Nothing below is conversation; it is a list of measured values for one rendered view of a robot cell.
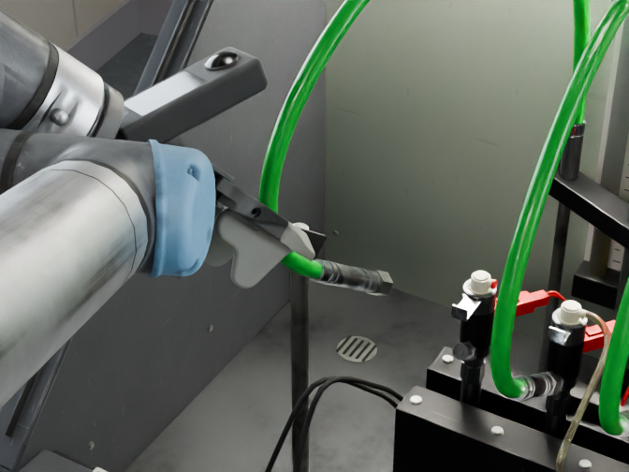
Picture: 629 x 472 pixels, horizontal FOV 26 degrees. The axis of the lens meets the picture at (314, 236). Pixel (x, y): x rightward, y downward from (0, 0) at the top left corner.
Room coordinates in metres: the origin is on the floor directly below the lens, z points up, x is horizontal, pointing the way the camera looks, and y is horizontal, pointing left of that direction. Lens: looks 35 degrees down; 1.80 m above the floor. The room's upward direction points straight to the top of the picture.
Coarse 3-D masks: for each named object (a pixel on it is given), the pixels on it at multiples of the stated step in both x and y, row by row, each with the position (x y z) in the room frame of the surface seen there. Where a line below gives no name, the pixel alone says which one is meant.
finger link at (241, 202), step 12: (216, 180) 0.78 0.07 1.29; (228, 192) 0.78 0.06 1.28; (240, 192) 0.78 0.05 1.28; (228, 204) 0.77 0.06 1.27; (240, 204) 0.77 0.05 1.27; (252, 204) 0.78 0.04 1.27; (252, 216) 0.78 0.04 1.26; (264, 216) 0.78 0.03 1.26; (276, 216) 0.79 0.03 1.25; (264, 228) 0.79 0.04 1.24; (276, 228) 0.79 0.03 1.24
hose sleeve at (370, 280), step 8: (328, 264) 0.86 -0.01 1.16; (336, 264) 0.87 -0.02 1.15; (328, 272) 0.85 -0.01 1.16; (336, 272) 0.86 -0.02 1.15; (344, 272) 0.87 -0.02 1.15; (352, 272) 0.87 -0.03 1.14; (360, 272) 0.88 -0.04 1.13; (368, 272) 0.89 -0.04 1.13; (312, 280) 0.85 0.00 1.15; (320, 280) 0.85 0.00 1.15; (328, 280) 0.85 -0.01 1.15; (336, 280) 0.86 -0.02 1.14; (344, 280) 0.86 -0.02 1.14; (352, 280) 0.87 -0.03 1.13; (360, 280) 0.88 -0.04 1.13; (368, 280) 0.88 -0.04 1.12; (376, 280) 0.89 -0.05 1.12; (352, 288) 0.88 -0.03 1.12; (360, 288) 0.88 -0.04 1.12; (368, 288) 0.88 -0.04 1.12; (376, 288) 0.89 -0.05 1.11
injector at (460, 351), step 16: (464, 288) 0.90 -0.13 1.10; (496, 288) 0.91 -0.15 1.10; (480, 304) 0.89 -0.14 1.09; (480, 320) 0.89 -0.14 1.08; (464, 336) 0.90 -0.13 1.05; (480, 336) 0.89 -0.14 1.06; (464, 352) 0.88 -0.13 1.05; (480, 352) 0.89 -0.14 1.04; (464, 368) 0.90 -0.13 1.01; (480, 368) 0.90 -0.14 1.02; (464, 384) 0.90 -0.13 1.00; (480, 384) 0.90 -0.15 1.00; (464, 400) 0.90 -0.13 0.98
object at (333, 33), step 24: (360, 0) 0.88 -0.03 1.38; (576, 0) 1.06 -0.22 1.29; (336, 24) 0.86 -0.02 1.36; (576, 24) 1.07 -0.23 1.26; (576, 48) 1.07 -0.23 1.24; (312, 72) 0.85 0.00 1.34; (288, 96) 0.84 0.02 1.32; (288, 120) 0.83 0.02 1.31; (576, 120) 1.07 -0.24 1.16; (288, 144) 0.83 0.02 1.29; (264, 168) 0.82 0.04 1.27; (264, 192) 0.82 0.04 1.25; (288, 264) 0.83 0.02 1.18; (312, 264) 0.85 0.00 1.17
